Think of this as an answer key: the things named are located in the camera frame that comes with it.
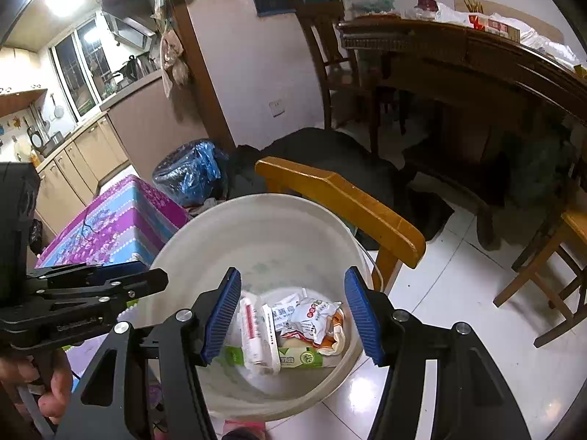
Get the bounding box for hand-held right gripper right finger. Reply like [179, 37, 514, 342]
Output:
[344, 266, 533, 440]

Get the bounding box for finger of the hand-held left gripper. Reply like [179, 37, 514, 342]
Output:
[0, 268, 169, 347]
[26, 263, 105, 287]

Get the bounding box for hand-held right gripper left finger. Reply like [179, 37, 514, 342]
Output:
[55, 267, 242, 440]

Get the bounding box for orange white packet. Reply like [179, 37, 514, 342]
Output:
[318, 309, 346, 356]

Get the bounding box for white red-striped packet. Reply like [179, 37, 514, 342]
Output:
[239, 290, 281, 375]

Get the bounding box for white snack wrapper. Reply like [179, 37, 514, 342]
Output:
[279, 299, 344, 348]

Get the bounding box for white blue-print packet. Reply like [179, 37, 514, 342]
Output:
[262, 288, 309, 333]

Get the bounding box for green carton box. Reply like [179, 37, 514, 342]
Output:
[224, 345, 341, 370]

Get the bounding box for white plastic bucket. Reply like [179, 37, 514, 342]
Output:
[146, 194, 382, 422]

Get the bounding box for person's left hand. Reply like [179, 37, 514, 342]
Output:
[0, 349, 75, 427]

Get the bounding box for person's right hand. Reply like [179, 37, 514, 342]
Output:
[224, 424, 269, 440]

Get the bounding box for floral striped tablecloth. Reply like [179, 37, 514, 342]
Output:
[34, 174, 191, 272]

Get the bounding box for grey cooking pot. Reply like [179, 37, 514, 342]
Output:
[41, 132, 65, 155]

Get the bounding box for beige lower kitchen cabinets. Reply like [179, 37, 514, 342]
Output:
[34, 71, 212, 235]

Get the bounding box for yellow wooden chair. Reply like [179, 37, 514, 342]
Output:
[254, 156, 427, 293]

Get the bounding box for small upper kitchen cabinet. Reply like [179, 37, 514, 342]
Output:
[0, 87, 49, 120]

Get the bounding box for blue plastic bag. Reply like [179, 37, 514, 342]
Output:
[152, 139, 230, 208]

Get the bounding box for black jacket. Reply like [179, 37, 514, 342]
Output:
[227, 126, 455, 249]

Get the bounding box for kitchen window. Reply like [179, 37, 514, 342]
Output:
[50, 16, 115, 118]

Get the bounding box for light wooden chair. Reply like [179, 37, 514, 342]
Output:
[493, 165, 587, 350]

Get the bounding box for hanging beige cloth bag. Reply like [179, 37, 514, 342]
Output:
[158, 32, 190, 98]

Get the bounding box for steel range hood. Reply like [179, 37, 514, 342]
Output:
[102, 9, 157, 49]

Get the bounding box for dark wooden chair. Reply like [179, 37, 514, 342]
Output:
[293, 0, 407, 148]

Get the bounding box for dark wooden dining table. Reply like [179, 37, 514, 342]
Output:
[337, 14, 587, 249]

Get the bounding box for red white box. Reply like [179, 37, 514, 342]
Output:
[468, 13, 522, 42]

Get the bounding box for white plastic bags pile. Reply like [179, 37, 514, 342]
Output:
[435, 2, 581, 63]

